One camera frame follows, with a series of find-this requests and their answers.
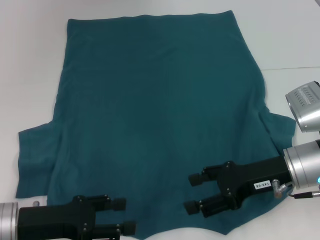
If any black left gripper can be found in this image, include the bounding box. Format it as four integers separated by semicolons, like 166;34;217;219
18;193;137;240

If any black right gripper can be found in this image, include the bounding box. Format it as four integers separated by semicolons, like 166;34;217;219
183;155;292;219

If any blue-green short-sleeved shirt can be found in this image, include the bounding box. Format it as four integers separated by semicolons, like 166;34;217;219
15;9;297;240

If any right gripper cable with plug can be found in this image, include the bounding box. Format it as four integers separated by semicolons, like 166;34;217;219
272;178;320;200

